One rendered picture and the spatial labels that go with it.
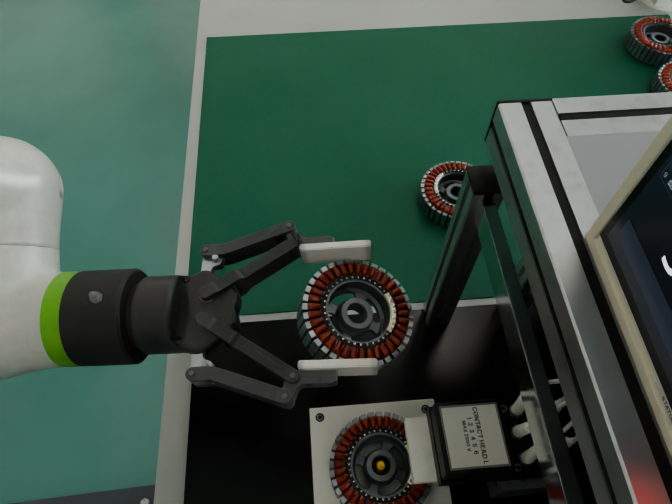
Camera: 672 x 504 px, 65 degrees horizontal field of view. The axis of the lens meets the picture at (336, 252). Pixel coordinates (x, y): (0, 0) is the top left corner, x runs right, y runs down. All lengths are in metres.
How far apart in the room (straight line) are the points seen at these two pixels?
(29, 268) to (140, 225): 1.28
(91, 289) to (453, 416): 0.35
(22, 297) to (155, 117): 1.64
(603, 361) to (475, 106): 0.72
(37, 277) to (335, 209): 0.44
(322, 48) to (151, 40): 1.48
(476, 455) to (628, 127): 0.30
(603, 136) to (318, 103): 0.62
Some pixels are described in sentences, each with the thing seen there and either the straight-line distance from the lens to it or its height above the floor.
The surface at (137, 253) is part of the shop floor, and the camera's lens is 1.78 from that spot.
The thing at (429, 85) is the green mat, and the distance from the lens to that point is 1.04.
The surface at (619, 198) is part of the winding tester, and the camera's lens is 0.36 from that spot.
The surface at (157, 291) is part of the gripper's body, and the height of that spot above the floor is 0.99.
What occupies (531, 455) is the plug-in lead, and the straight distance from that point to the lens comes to 0.53.
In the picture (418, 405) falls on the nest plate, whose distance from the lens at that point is 0.67.
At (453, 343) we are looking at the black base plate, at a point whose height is 0.77.
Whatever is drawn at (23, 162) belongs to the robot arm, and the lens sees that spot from 0.59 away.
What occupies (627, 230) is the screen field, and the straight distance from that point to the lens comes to 0.36.
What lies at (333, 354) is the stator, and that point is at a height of 0.96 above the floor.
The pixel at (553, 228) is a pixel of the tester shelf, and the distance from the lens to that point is 0.40.
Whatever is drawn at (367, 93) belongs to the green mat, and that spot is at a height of 0.75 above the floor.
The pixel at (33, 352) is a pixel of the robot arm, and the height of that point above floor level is 0.96.
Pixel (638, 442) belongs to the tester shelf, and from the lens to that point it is 0.35.
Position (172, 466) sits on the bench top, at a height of 0.75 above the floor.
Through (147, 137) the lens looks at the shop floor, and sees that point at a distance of 2.09.
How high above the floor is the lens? 1.42
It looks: 58 degrees down
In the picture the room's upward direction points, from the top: straight up
